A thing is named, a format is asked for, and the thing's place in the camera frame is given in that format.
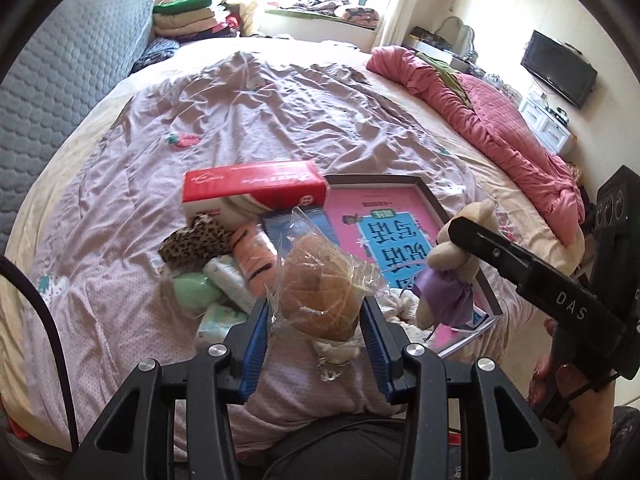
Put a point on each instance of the white cabinet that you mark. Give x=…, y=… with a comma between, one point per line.
x=547, y=121

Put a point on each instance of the black television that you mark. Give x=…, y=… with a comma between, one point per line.
x=557, y=67

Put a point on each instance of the beige plush toy purple ribbon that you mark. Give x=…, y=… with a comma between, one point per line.
x=450, y=265

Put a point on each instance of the clothes on windowsill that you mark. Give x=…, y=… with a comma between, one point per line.
x=325, y=10

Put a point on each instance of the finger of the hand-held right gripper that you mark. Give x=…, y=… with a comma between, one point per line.
x=480, y=242

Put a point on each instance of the white fan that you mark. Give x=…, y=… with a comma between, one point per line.
x=460, y=35

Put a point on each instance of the person's dark pants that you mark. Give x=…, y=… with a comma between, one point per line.
x=345, y=452

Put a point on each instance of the dark patterned pillow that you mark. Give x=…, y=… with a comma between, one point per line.
x=155, y=54

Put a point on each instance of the red and white tissue pack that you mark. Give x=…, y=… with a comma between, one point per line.
x=250, y=185

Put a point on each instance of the cream curtain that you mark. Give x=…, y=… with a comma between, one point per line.
x=400, y=5

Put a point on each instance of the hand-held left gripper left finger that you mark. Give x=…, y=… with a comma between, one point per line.
x=255, y=342

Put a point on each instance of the leopard print scarf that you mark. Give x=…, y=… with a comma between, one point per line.
x=195, y=245

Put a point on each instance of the orange striped towel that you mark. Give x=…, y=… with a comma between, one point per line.
x=255, y=260

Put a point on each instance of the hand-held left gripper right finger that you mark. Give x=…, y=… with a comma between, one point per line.
x=376, y=347

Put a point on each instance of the pink quilt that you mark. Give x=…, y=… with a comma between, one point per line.
x=500, y=125

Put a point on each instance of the lilac dotted bed cover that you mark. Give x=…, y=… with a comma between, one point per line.
x=300, y=110

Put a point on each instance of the white tissue packet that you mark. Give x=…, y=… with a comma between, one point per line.
x=231, y=280

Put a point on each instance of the grey quilted headboard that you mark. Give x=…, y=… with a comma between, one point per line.
x=65, y=70

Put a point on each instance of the bread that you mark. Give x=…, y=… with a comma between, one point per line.
x=320, y=290

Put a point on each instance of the pink box with dark frame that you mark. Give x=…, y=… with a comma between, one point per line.
x=385, y=225

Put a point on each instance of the green tissue pack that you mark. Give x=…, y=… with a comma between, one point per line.
x=192, y=287
x=220, y=319

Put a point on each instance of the person's right hand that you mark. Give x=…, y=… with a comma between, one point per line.
x=590, y=410

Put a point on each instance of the pile of folded blankets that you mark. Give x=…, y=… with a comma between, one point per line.
x=195, y=15

